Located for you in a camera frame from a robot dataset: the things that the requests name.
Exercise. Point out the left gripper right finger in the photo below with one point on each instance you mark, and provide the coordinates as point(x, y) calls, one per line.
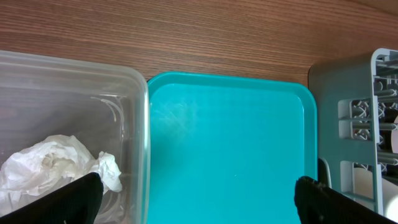
point(318, 204)

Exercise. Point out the white cup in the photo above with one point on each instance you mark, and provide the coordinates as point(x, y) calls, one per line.
point(363, 185)

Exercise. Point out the grey dishwasher rack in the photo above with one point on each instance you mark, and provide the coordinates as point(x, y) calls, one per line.
point(357, 110)

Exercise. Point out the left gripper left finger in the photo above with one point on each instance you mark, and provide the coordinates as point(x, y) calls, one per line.
point(76, 203)

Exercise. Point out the clear plastic bin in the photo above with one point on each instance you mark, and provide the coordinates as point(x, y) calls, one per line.
point(106, 107)

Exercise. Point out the white tissue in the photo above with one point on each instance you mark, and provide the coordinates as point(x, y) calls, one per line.
point(38, 170)

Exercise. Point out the teal serving tray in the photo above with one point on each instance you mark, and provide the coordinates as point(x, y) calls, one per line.
point(228, 149)

